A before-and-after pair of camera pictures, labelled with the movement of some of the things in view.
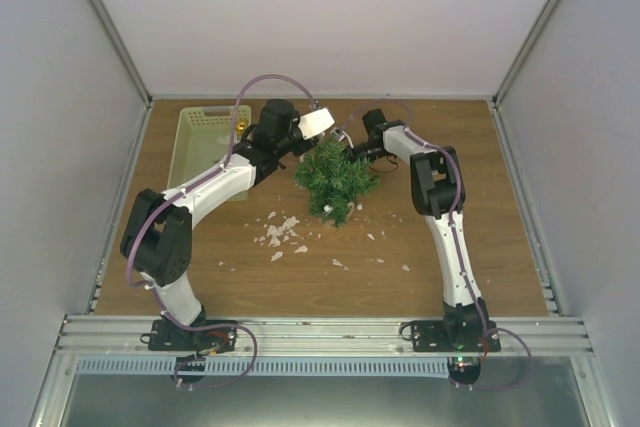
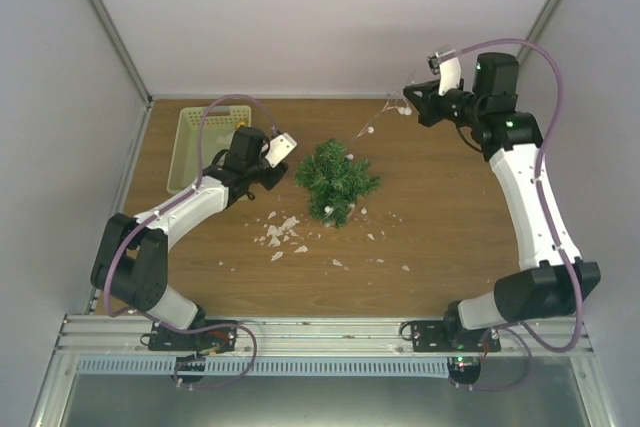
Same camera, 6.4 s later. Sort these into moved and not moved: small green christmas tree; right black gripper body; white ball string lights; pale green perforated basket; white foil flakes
Moved: white ball string lights; right black gripper body
Not moved: small green christmas tree; pale green perforated basket; white foil flakes
